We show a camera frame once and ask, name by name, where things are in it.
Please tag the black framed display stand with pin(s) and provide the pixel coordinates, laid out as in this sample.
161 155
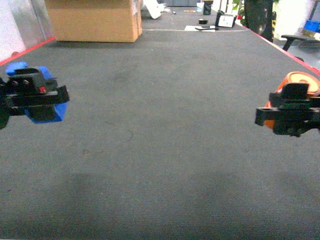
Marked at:
224 20

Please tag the orange round cap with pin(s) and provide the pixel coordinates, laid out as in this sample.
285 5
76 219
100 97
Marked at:
297 82

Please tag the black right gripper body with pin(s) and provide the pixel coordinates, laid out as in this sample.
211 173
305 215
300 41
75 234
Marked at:
290 110

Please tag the white paper sheet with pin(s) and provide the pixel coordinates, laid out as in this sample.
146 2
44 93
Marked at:
197 28

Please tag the small black box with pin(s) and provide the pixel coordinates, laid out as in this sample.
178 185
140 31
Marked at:
207 7

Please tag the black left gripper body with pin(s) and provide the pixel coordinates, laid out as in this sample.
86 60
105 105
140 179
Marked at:
27 97

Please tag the large cardboard box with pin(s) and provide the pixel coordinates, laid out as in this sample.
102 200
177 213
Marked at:
105 21

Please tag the black office chair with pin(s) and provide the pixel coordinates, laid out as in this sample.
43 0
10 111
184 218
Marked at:
258 16

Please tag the blue block part with knob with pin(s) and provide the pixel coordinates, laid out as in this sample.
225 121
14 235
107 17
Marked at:
42 100

